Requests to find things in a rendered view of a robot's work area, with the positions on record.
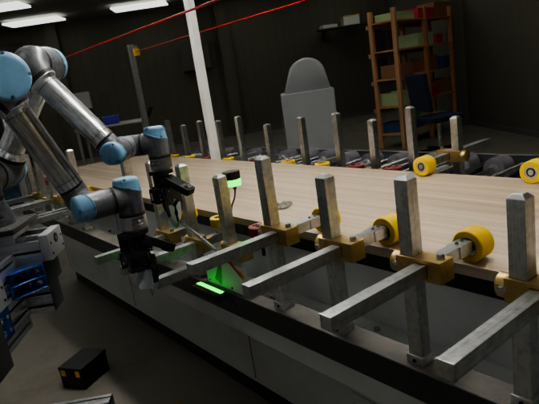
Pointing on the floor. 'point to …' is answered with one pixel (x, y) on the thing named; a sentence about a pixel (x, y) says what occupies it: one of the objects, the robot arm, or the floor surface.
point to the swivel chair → (423, 100)
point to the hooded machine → (309, 104)
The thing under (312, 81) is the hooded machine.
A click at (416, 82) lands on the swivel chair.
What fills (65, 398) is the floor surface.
